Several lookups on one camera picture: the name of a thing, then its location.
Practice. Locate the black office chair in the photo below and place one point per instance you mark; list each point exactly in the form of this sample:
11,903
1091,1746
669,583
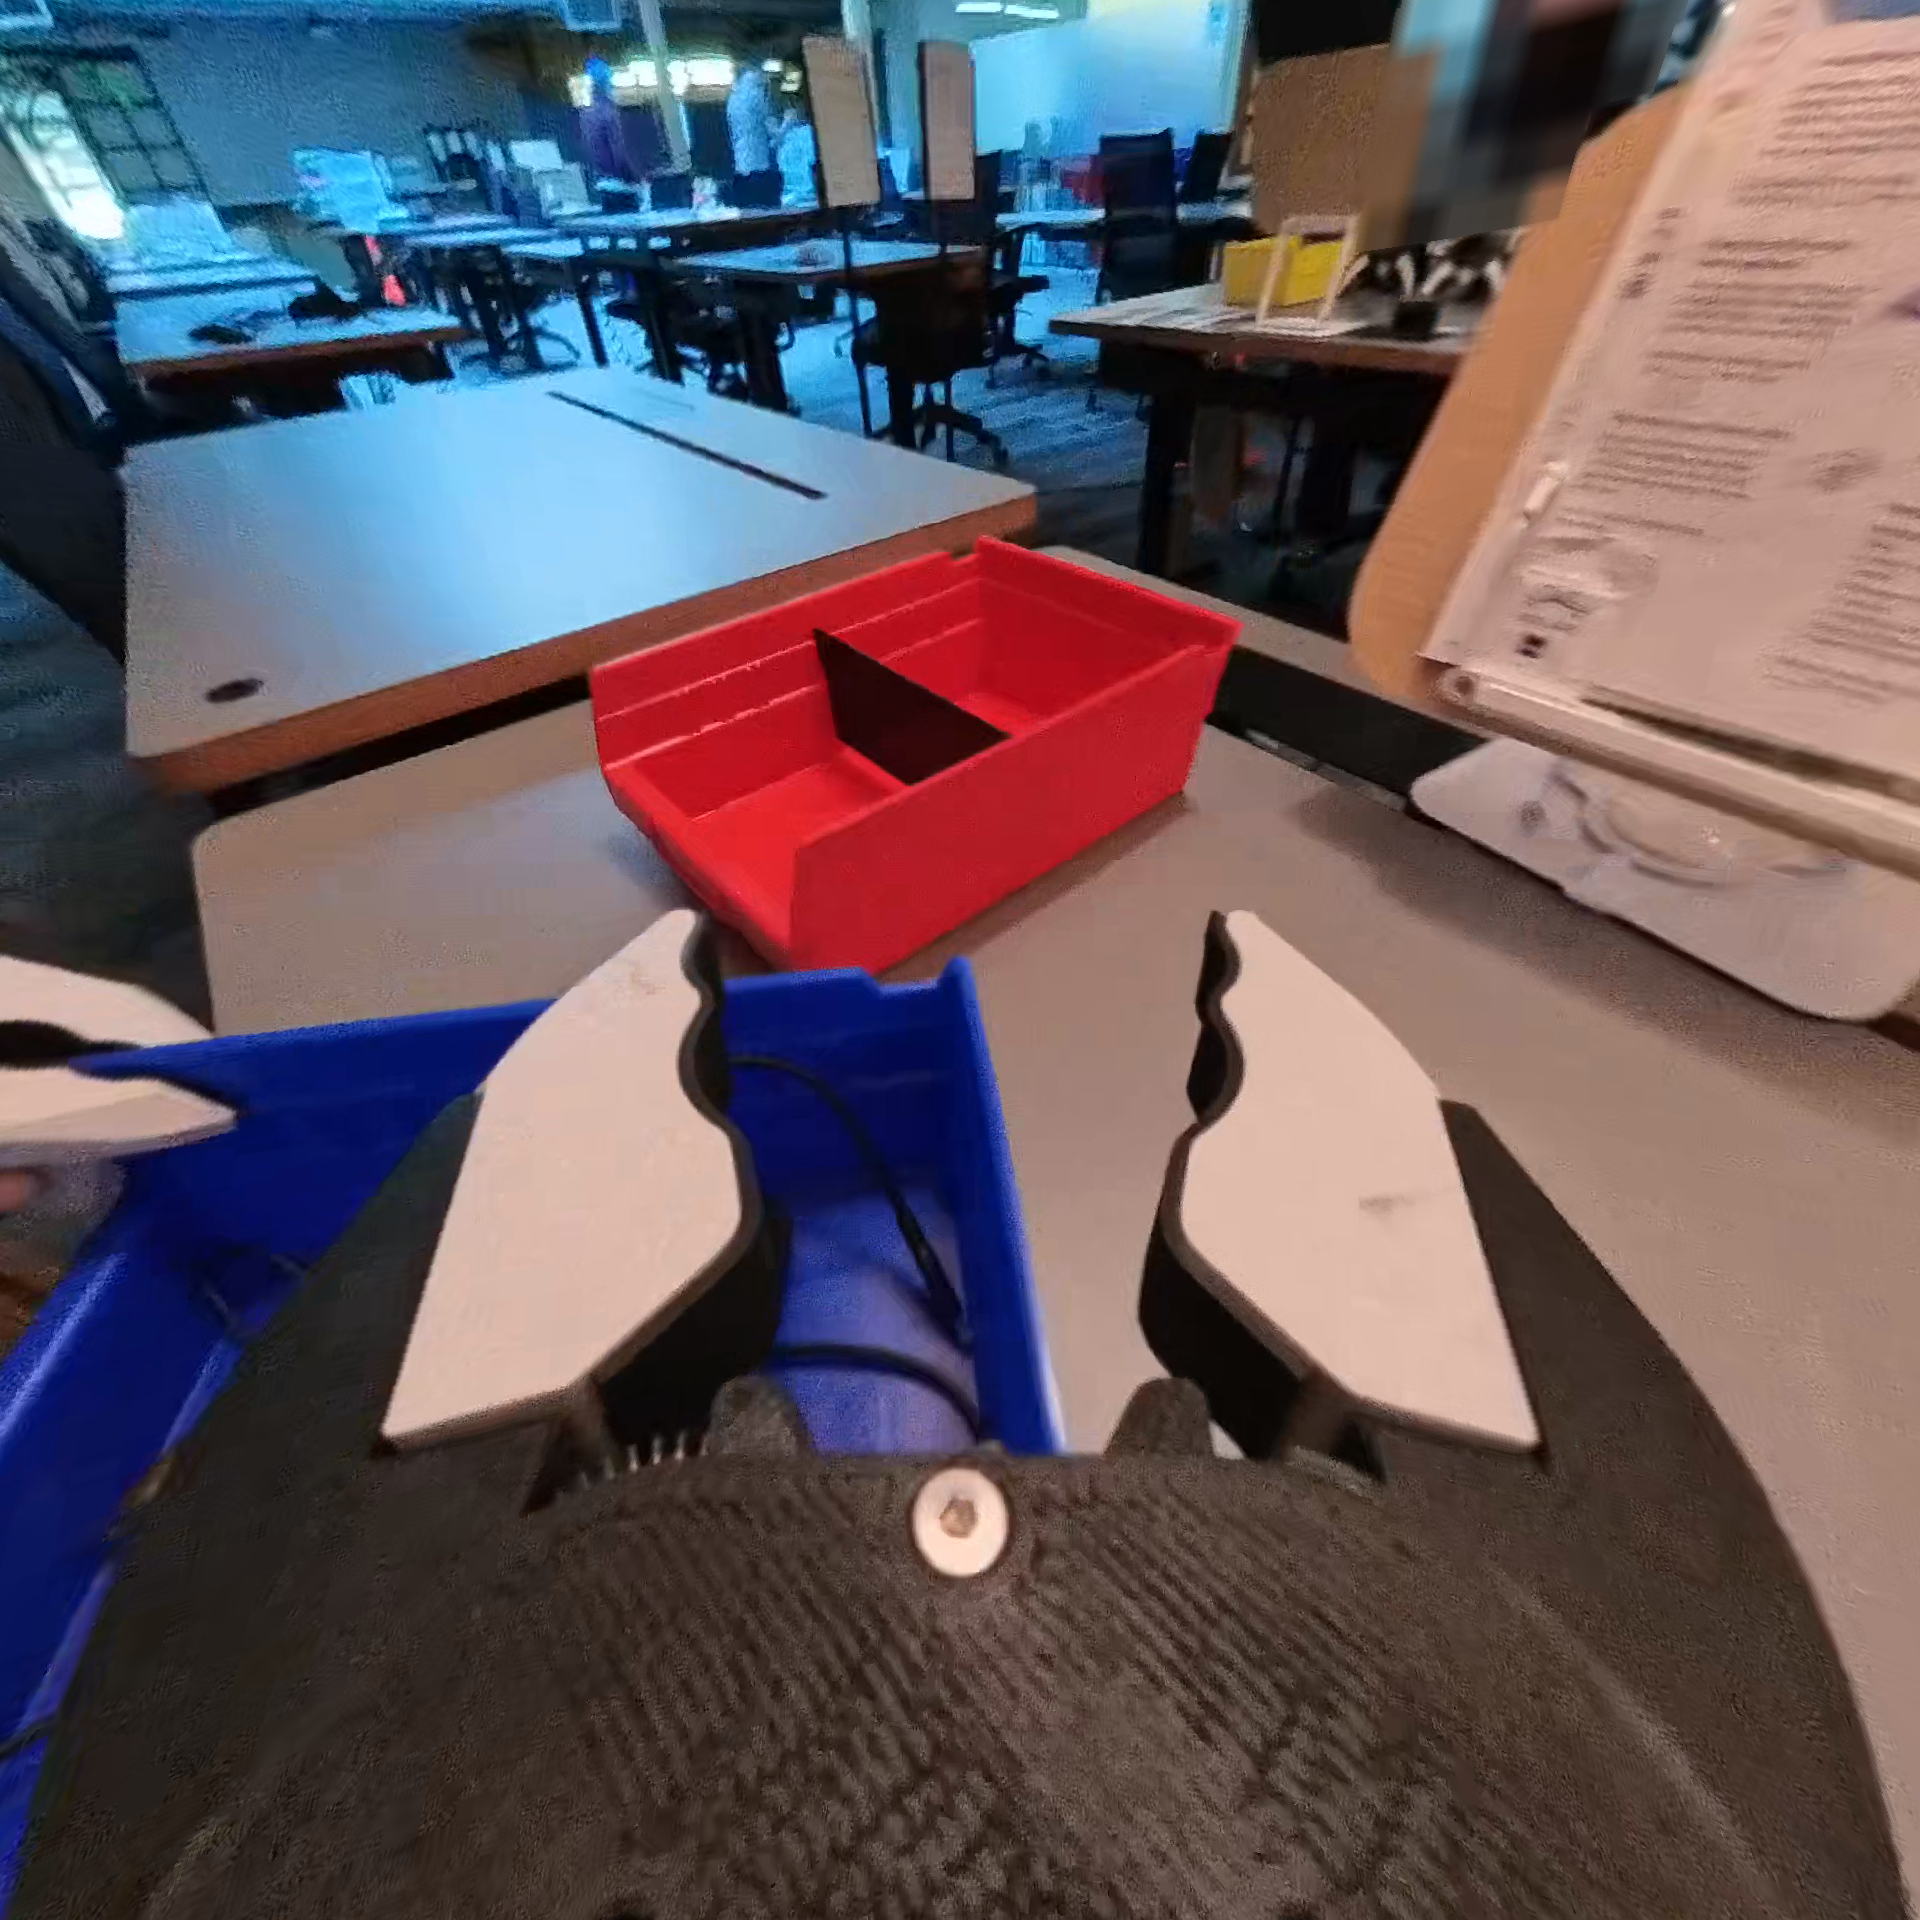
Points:
1136,212
923,346

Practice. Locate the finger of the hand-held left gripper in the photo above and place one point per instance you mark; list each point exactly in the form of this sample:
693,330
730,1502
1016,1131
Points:
76,998
106,1109

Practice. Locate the small yellow plastic bin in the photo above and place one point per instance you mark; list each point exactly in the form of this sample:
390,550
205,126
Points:
1291,274

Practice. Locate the white document stand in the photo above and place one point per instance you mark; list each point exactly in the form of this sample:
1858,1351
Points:
1725,916

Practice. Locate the black divider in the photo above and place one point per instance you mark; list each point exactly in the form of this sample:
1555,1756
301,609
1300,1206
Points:
901,722

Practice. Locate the brown table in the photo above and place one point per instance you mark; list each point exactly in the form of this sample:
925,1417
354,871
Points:
1202,333

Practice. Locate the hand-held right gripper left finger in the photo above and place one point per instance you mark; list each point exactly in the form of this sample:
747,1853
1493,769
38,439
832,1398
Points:
587,1185

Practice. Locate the red plastic bin with divider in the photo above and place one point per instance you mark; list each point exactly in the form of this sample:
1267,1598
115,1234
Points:
901,885

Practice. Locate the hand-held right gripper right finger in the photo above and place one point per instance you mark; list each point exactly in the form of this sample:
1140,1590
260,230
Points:
1336,1201

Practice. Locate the board on pole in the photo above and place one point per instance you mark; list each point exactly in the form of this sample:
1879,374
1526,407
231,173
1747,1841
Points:
839,119
949,119

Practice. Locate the grey table with slot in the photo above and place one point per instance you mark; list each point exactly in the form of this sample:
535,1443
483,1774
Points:
451,557

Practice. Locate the blue plastic bin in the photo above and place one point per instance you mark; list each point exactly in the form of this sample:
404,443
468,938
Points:
901,1079

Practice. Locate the grey desk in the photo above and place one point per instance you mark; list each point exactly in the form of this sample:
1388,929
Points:
1575,1051

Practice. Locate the cardboard panel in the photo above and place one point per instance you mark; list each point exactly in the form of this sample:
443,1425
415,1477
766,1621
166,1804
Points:
1336,135

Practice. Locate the cardboard backing board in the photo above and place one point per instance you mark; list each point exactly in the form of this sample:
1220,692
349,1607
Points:
1500,452

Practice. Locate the printed paper sheets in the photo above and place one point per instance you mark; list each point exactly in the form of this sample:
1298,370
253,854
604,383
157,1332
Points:
1771,422

